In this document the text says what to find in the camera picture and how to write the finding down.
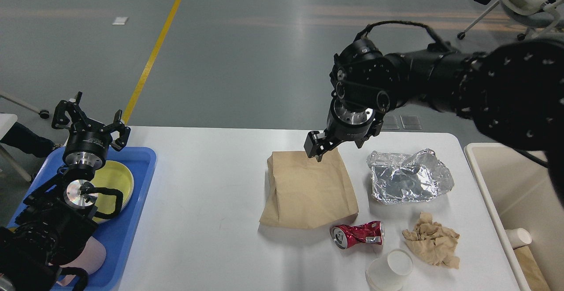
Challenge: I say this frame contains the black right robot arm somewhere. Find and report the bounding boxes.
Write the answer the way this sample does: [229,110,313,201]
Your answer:
[304,20,564,203]

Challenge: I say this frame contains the brown paper in bin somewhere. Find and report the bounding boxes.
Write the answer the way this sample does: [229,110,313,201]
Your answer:
[513,246,551,291]

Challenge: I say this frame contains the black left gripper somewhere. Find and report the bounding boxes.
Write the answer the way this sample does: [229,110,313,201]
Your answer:
[51,91,131,170]

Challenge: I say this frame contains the crumpled brown napkin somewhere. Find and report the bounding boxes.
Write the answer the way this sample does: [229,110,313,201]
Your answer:
[401,211,460,269]

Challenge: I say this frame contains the pink mug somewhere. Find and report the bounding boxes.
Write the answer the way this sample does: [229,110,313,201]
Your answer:
[60,237,107,279]

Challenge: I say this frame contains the white office chair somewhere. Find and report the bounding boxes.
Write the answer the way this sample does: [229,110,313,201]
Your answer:
[457,0,563,41]

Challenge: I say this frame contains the white chair leg with caster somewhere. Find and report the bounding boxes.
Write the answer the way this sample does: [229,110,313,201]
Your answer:
[0,90,50,119]

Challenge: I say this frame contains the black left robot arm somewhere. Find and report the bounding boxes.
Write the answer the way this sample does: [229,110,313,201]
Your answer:
[0,92,130,291]

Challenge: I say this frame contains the white paper cup in bin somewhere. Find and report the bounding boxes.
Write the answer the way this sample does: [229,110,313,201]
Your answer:
[505,228,533,249]

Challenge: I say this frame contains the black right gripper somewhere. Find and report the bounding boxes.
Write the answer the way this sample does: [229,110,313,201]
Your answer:
[304,99,383,162]

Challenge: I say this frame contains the crushed red soda can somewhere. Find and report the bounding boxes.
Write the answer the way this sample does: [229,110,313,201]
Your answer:
[330,220,385,250]

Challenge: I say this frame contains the yellow plate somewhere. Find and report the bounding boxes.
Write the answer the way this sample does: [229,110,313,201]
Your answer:
[91,160,134,213]

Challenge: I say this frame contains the aluminium foil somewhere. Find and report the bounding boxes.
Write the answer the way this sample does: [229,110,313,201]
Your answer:
[366,148,455,205]

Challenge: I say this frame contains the floor outlet plates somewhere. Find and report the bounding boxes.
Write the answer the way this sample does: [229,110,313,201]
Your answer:
[382,116,423,131]

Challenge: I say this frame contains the beige plastic bin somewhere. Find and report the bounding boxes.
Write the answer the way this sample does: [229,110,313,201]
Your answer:
[464,143,564,291]

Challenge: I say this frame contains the brown paper bag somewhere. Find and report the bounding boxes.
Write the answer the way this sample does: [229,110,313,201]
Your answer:
[260,150,359,229]

